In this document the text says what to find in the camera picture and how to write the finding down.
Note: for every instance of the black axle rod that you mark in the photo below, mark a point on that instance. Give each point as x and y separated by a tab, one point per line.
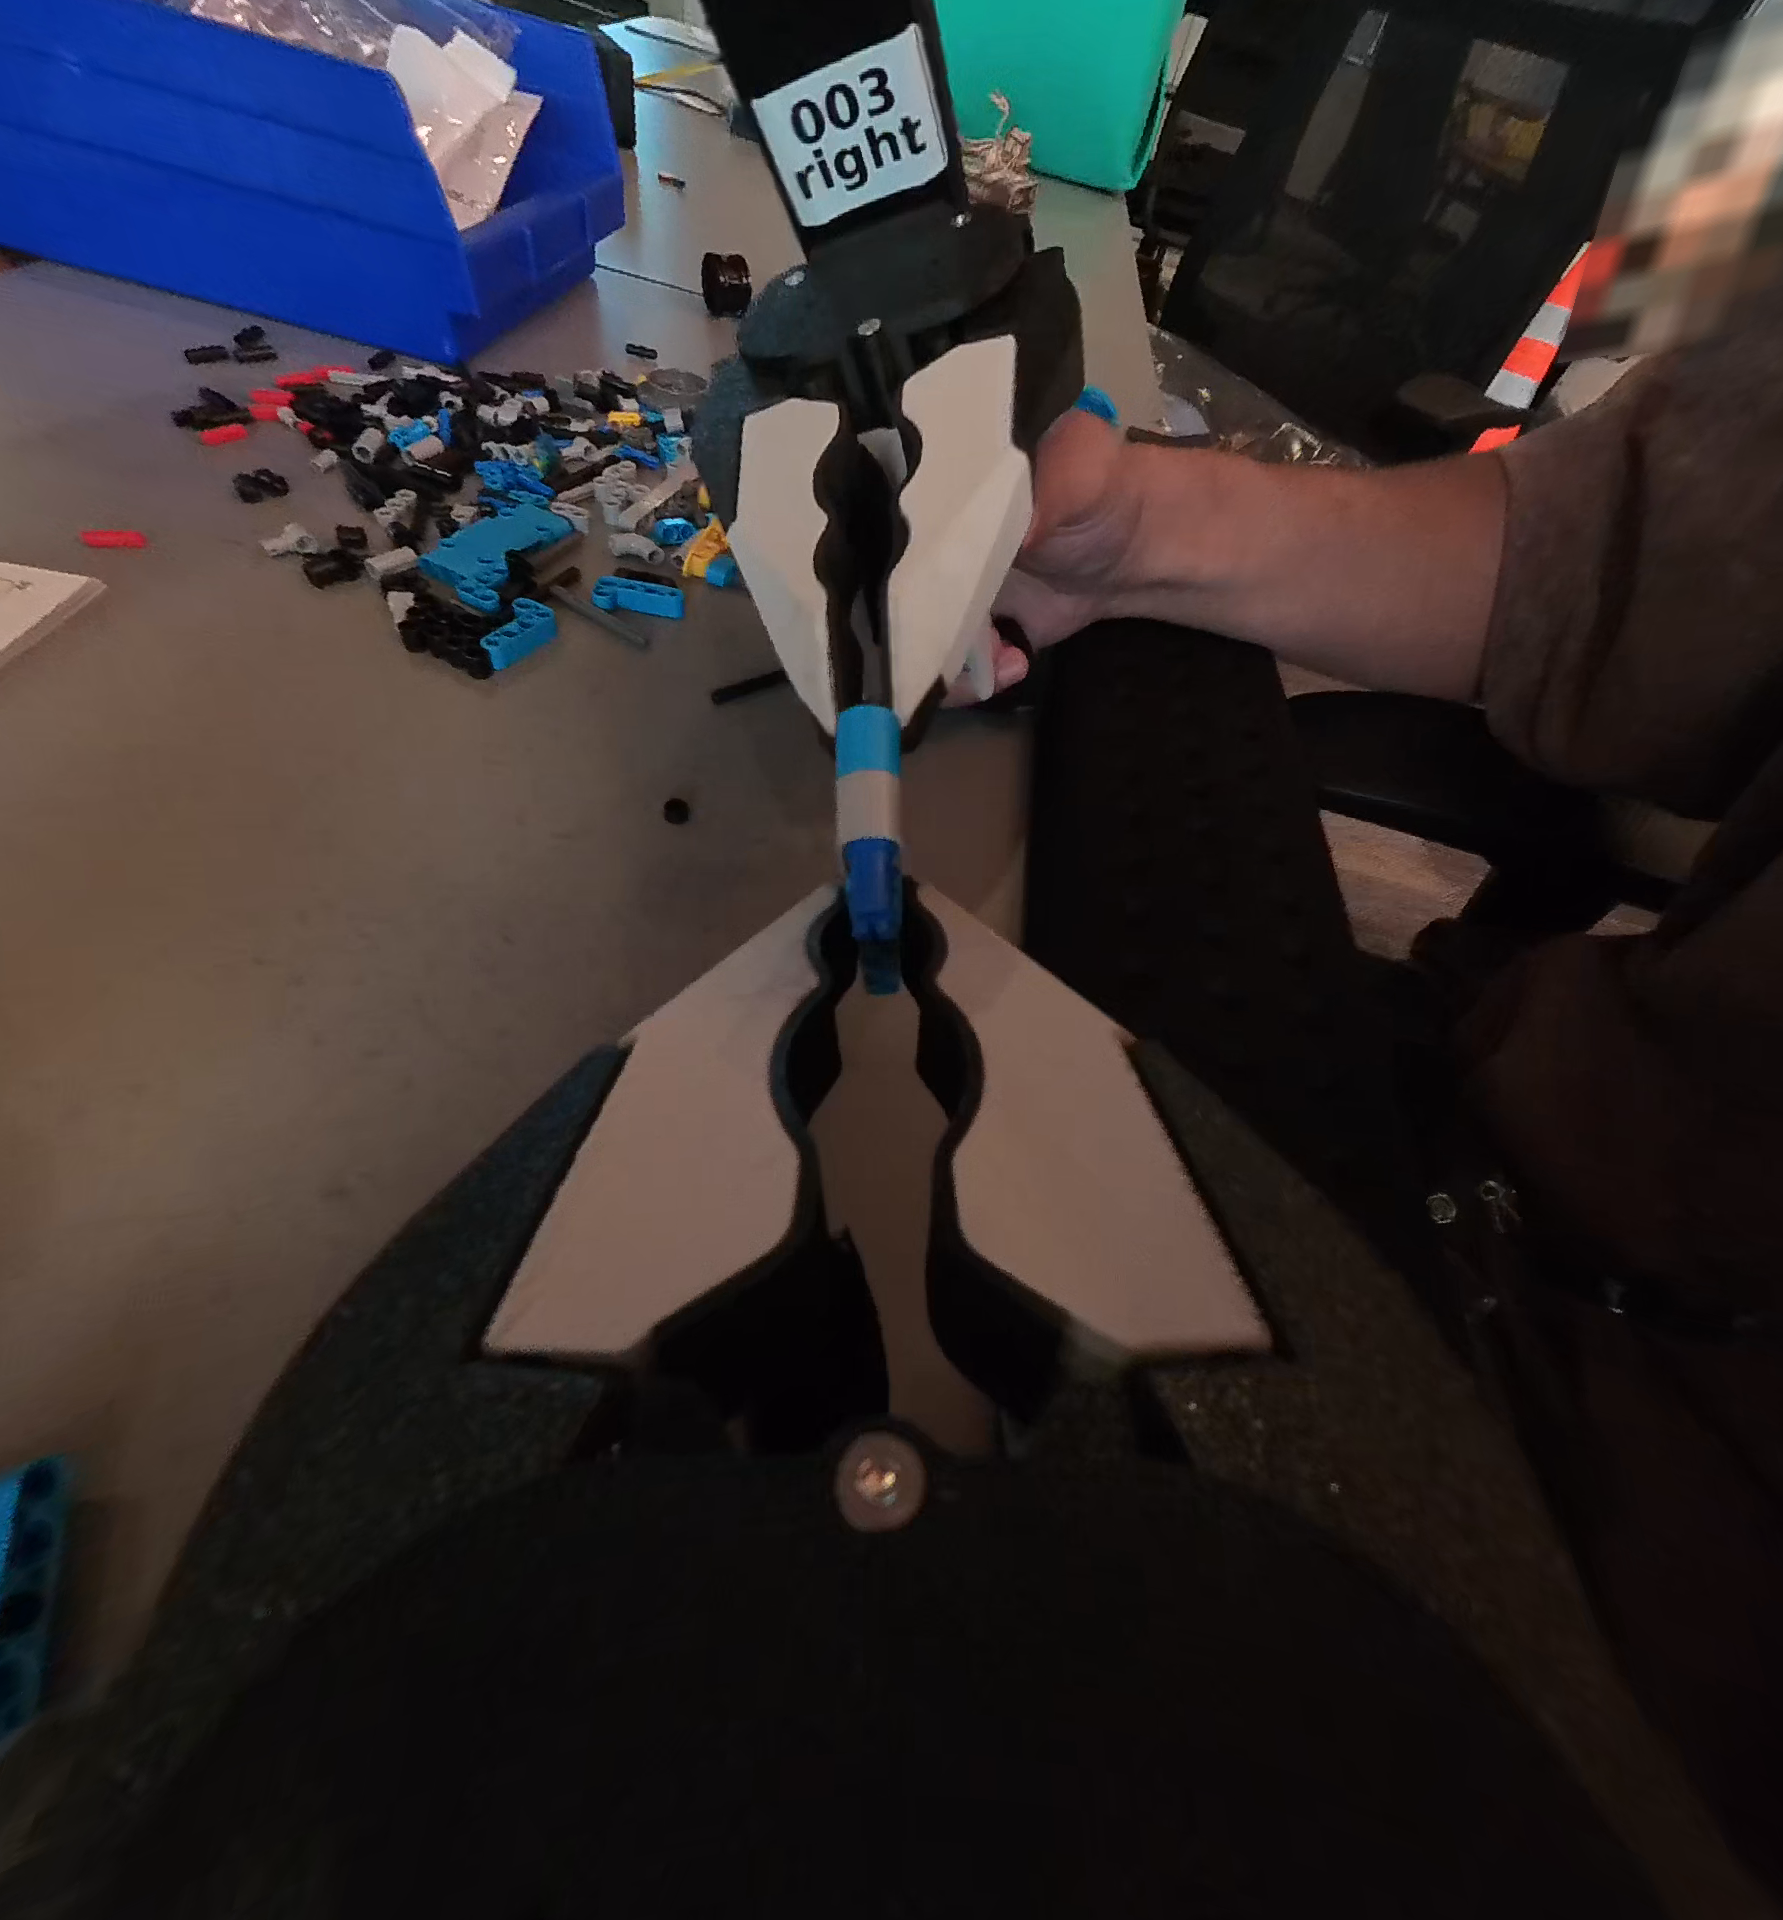
748	689

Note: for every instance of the small black wheel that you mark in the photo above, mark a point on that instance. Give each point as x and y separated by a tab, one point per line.
726	282

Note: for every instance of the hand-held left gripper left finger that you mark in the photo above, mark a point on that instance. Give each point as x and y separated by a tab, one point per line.
652	1186

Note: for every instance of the person's right hand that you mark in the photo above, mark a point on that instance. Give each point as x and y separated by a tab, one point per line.
1088	525

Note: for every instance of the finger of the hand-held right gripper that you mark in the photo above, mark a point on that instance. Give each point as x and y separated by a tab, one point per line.
966	510
778	525

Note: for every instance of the clear crinkled plastic wrap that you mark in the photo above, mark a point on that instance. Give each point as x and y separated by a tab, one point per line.
1252	428

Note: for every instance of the teal plastic panel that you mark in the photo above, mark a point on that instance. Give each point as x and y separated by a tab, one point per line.
1056	91

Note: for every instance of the grey desk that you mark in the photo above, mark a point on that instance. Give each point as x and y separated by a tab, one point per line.
380	899

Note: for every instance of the blue round toothed piece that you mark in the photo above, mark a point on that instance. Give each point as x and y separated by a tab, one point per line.
1098	405

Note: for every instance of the orange traffic cone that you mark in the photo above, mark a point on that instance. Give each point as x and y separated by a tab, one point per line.
1529	353

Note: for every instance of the pile of small building bricks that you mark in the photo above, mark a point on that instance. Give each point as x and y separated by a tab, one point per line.
501	549

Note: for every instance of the black mesh office chair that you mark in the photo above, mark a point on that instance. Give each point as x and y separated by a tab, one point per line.
1357	224

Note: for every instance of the person's brown clothing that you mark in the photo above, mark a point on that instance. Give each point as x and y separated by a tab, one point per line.
1702	1199

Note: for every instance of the instruction booklet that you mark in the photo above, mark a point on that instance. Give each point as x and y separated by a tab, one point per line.
7	614

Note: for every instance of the black perforated chair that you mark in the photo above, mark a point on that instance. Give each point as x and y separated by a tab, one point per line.
1175	841

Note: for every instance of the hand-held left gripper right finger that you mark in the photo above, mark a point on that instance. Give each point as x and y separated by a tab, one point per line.
1102	1186

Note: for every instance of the blue plastic bin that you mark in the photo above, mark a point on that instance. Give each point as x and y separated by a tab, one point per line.
156	164

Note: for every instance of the clear plastic bags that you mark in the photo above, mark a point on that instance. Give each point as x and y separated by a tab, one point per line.
457	119

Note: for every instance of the person's right forearm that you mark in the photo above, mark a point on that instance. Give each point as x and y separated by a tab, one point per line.
1357	554

